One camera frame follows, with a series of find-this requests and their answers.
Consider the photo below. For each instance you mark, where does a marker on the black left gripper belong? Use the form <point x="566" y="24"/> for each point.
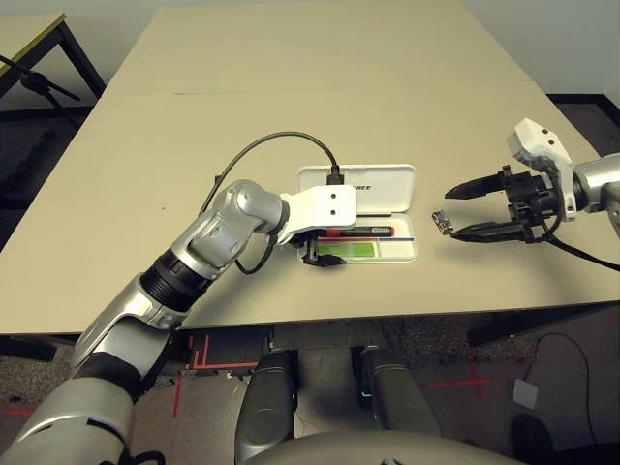
<point x="310" y="244"/>

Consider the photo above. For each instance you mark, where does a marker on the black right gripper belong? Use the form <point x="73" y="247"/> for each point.
<point x="530" y="198"/>

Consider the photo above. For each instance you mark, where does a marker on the green highlighter pen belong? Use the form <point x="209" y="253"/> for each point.
<point x="358" y="250"/>

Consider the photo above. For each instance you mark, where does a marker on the red and black marker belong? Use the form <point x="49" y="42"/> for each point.
<point x="375" y="231"/>

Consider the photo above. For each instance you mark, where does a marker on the white plastic pencil case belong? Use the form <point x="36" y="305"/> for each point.
<point x="387" y="189"/>

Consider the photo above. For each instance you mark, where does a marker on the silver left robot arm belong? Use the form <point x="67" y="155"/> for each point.
<point x="227" y="218"/>

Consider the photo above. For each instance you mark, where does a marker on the black table underframe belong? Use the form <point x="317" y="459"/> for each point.
<point x="329" y="334"/>

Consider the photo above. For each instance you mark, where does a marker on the grey robot right leg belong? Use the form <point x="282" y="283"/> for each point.
<point x="397" y="392"/>

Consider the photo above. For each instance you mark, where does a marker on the grey robot leg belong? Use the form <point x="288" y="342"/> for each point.
<point x="269" y="397"/>
<point x="397" y="392"/>

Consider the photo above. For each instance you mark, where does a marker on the grey robot left leg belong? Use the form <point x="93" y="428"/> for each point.
<point x="269" y="397"/>

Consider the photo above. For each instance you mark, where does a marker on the white square floor pad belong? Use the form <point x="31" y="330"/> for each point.
<point x="526" y="391"/>

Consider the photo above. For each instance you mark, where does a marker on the grey robot torso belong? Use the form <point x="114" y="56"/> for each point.
<point x="387" y="448"/>

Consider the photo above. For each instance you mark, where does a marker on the black tripod stand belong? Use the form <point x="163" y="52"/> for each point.
<point x="36" y="81"/>

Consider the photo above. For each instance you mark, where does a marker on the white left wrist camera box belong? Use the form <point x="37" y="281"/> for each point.
<point x="329" y="206"/>

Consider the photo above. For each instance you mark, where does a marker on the side table with black frame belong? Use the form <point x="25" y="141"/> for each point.
<point x="72" y="51"/>

